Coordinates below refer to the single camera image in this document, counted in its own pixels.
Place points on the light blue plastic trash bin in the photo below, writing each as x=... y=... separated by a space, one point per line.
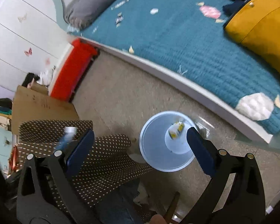
x=158 y=149

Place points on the clear plastic bottle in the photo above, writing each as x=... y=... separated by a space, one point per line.
x=67 y=137

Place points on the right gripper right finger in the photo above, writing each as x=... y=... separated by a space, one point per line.
x=235 y=193

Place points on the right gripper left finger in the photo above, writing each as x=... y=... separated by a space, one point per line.
x=45 y=194

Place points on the red storage bench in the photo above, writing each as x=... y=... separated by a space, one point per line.
x=71 y=69

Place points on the teal quilted bed mattress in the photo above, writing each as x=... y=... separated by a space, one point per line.
x=176 y=35

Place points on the white plastic bag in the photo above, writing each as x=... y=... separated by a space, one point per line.
x=45 y=78

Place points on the yellow white carton trash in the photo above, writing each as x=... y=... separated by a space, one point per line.
x=176 y=129

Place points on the yellow cushion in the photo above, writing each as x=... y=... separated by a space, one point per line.
x=256 y=26

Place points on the white wardrobe with butterflies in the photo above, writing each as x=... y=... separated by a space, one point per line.
x=30 y=39

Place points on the mint green cabinet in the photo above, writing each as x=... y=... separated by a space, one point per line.
x=6 y=145

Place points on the brown cardboard box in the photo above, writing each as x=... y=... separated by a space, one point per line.
x=32 y=105

